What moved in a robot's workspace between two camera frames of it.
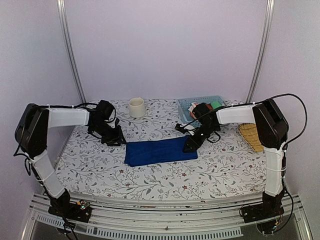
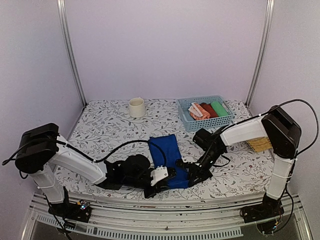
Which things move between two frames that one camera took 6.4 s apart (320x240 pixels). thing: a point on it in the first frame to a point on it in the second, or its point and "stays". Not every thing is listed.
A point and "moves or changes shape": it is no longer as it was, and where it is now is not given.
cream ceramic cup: [137, 108] stays
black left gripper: [117, 138] to [159, 187]
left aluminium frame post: [61, 14] stays
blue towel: [148, 152] moves or changes shape
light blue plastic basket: [184, 105] stays
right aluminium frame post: [269, 18] stays
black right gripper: [191, 142] to [204, 174]
